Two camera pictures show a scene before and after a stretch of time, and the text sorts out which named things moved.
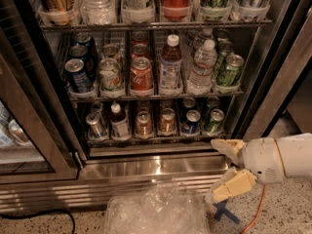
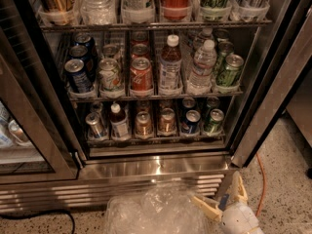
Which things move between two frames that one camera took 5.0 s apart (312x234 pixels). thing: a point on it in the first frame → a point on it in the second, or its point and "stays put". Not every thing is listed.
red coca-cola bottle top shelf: [175, 1] stays put
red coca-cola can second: [139, 50] stays put
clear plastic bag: [158, 209] stays put
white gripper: [262, 160] → [238, 216]
